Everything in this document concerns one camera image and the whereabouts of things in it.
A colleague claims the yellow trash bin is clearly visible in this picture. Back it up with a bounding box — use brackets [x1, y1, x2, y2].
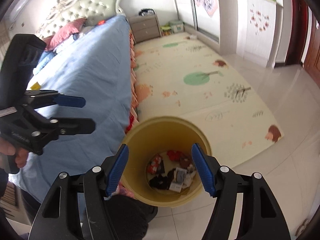
[121, 116, 212, 207]

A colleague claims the white air conditioner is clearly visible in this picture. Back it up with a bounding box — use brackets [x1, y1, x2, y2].
[9, 0, 31, 23]

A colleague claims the pink pillow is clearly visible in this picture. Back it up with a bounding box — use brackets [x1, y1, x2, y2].
[46, 18, 87, 51]
[42, 35, 54, 51]

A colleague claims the person's left hand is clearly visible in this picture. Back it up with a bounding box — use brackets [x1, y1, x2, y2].
[0, 138, 29, 168]

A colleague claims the green white storage box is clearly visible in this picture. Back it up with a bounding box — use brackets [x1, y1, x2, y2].
[169, 20, 184, 34]

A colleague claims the folded light blue quilt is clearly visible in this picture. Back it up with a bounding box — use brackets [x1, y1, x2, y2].
[72, 26, 94, 41]

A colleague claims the white corner cabinet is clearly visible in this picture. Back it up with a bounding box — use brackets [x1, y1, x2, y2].
[236, 0, 283, 68]

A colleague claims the tufted green headboard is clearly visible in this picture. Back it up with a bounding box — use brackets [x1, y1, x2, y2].
[35, 0, 124, 38]

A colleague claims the blue bed sheet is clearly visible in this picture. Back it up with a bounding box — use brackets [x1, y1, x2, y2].
[9, 15, 131, 202]

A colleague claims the yellow drink carton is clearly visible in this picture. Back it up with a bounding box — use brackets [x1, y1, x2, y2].
[30, 82, 41, 90]

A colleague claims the left pink pillow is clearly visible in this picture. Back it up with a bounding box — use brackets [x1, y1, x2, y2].
[42, 35, 54, 51]

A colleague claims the upper blue pillow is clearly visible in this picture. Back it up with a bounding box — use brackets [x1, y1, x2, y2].
[33, 51, 56, 75]

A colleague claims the small orange object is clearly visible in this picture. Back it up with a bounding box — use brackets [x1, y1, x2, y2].
[97, 20, 106, 25]

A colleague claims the right pink pillow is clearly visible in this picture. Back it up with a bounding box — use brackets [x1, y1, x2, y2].
[46, 18, 87, 51]

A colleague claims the red snack packet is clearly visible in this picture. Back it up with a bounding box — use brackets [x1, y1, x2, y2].
[146, 154, 165, 175]

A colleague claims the cartoon play mat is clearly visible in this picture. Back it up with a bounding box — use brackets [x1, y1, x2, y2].
[134, 33, 284, 167]

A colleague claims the white tissue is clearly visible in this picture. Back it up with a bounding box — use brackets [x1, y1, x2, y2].
[182, 164, 197, 189]

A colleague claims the grey bedside table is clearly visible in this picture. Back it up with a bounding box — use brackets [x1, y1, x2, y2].
[129, 14, 161, 43]

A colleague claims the black white item on nightstand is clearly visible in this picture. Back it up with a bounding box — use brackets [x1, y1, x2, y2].
[138, 8, 156, 17]

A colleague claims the white perforated wrapper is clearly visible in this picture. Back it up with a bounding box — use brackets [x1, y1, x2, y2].
[173, 167, 187, 184]

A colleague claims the brown cloth bundle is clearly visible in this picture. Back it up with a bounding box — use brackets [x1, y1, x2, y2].
[179, 155, 193, 169]

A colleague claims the brown wooden door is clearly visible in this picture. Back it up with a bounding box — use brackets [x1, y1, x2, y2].
[285, 0, 319, 85]

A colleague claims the white sliding wardrobe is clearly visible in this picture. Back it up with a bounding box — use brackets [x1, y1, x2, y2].
[175, 0, 220, 43]

